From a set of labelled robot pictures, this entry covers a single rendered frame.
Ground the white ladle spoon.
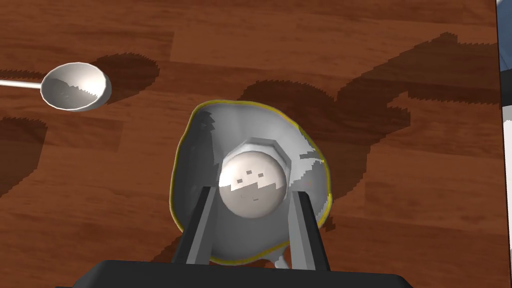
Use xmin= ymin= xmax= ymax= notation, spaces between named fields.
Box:
xmin=0 ymin=61 xmax=113 ymax=113

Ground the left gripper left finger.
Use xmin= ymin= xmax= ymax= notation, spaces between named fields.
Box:
xmin=171 ymin=186 xmax=218 ymax=265

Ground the grey bowl with yellow rim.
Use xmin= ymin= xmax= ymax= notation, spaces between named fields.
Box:
xmin=169 ymin=99 xmax=333 ymax=270

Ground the white round salt shaker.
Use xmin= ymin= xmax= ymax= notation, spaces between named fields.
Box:
xmin=217 ymin=137 xmax=293 ymax=220

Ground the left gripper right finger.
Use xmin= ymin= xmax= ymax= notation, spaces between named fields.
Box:
xmin=288 ymin=191 xmax=332 ymax=272

